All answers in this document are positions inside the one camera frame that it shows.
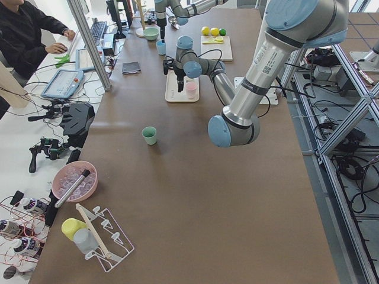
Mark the white wire drying rack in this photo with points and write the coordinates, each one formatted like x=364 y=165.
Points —
x=114 y=244

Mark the grey folded cloth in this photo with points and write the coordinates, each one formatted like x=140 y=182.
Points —
x=131 y=68

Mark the yellow lemon left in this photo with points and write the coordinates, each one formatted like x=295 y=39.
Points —
x=214 y=31

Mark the wooden mug tree stand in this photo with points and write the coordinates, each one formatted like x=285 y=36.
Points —
x=140 y=31

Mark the black monitor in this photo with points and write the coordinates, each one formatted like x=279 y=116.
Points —
x=122 y=27

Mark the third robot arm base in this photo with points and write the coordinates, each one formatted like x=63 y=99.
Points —
x=366 y=61

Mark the wooden cutting board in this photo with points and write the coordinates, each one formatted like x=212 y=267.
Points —
x=216 y=51

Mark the metal muddler tool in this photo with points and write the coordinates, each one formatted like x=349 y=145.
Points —
x=74 y=186

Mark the mint green plastic cup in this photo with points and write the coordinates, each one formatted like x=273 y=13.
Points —
x=149 y=134

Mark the pink bowl with ice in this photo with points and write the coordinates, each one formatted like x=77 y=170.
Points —
x=81 y=172

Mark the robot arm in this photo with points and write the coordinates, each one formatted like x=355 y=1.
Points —
x=182 y=14
x=287 y=26

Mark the clear cup on rack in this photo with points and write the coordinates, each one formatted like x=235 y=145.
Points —
x=85 y=240

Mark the metal scoop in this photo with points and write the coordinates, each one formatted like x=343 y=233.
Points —
x=173 y=22

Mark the mint green bowl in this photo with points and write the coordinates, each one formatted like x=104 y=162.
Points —
x=151 y=33

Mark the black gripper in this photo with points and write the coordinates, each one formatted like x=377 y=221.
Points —
x=179 y=73
x=161 y=24

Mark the lemon half right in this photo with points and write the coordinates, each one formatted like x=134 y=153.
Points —
x=218 y=39

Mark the aluminium frame post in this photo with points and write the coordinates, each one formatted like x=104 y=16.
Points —
x=79 y=17

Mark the pink plastic cup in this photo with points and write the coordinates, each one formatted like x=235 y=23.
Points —
x=191 y=88

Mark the black keyboard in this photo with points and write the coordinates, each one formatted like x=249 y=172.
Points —
x=98 y=30

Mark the yellow cup on rack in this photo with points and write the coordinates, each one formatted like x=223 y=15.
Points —
x=70 y=226

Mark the person in black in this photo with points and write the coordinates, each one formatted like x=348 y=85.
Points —
x=21 y=26

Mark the light blue plastic cup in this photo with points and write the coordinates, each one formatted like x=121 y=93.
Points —
x=161 y=47

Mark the teach pendant tablet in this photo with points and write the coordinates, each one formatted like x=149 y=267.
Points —
x=63 y=84

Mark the yellow plastic knife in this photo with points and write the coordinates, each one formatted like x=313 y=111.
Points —
x=205 y=42

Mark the green lime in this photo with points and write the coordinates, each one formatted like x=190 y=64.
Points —
x=222 y=32

